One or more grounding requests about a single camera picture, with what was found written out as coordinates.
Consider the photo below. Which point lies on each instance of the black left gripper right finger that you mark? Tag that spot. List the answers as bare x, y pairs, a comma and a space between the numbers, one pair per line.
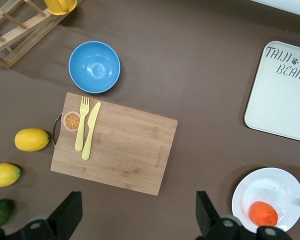
210, 220

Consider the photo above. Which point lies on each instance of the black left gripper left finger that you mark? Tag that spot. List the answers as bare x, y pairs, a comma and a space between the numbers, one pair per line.
65, 215

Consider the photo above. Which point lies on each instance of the orange fruit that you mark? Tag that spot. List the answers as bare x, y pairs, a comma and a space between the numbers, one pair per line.
263, 213

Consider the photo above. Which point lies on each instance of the white round plate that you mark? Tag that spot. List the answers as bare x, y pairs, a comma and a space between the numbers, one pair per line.
265, 185

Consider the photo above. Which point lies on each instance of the dark green avocado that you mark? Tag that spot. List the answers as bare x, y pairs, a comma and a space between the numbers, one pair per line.
0, 212

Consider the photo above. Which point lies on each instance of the yellow lemon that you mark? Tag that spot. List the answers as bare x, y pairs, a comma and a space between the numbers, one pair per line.
32, 139
3, 175

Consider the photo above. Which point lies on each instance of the yellow plastic knife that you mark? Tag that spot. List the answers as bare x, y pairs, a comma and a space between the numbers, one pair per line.
91, 130

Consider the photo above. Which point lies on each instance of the bamboo cutting board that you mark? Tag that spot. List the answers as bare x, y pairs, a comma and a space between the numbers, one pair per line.
130, 150

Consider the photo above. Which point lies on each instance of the orange slice disc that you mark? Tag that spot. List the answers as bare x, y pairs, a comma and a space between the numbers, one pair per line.
70, 121

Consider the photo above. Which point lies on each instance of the yellow plastic fork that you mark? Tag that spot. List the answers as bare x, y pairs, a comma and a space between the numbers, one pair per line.
83, 117

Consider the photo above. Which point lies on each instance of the cream tray with bear print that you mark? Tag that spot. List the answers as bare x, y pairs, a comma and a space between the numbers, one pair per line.
277, 105

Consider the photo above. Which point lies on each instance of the blue bowl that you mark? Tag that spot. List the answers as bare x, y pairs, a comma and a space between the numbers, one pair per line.
95, 67

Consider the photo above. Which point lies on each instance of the wooden cup rack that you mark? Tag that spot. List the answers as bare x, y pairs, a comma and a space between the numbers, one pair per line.
27, 31

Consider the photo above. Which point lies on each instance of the yellow mug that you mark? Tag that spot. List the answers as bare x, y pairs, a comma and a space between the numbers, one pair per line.
60, 6

